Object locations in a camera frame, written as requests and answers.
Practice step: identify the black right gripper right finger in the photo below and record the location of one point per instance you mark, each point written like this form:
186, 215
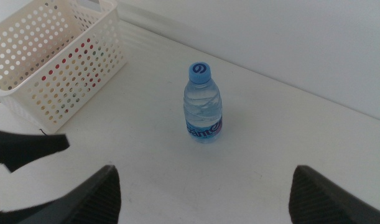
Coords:
317, 199

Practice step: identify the clear water bottle blue cap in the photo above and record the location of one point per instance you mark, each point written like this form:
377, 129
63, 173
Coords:
202, 105

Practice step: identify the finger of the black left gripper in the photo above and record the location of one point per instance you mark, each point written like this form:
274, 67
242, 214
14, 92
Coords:
15, 216
25, 149

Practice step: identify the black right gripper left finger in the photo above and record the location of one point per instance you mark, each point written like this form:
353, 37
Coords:
93, 199

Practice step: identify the white perforated plastic basket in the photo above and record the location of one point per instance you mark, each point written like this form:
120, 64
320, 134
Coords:
84, 28

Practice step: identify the red soda can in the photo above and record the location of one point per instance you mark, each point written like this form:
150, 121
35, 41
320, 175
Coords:
57, 66

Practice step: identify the thin black thread scrap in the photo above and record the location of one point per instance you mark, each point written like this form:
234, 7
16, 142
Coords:
44, 132

